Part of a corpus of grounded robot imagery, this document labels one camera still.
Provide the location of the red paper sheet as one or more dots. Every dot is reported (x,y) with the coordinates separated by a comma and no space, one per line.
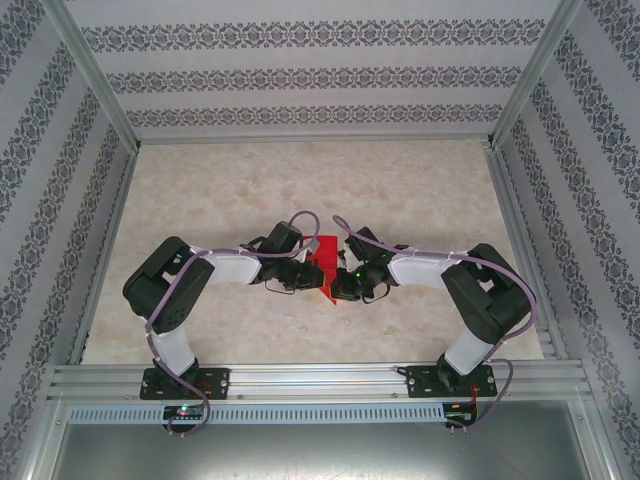
(327,245)

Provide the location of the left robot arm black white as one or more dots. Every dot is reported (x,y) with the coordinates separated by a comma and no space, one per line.
(165,280)

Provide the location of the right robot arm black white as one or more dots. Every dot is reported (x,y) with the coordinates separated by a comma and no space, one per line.
(490,300)

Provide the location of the grey metal panel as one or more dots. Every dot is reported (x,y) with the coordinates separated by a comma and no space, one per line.
(320,450)

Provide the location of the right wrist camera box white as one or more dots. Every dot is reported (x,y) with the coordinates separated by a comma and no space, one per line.
(346,252)

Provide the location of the aluminium mounting rail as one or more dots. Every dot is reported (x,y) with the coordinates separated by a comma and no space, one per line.
(320,380)

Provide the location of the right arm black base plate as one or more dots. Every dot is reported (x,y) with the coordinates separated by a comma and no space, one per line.
(420,382)

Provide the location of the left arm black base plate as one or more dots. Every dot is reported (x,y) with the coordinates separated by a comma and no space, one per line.
(217,382)

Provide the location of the aluminium frame post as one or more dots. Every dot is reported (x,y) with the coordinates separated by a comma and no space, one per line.
(529,75)
(94,75)

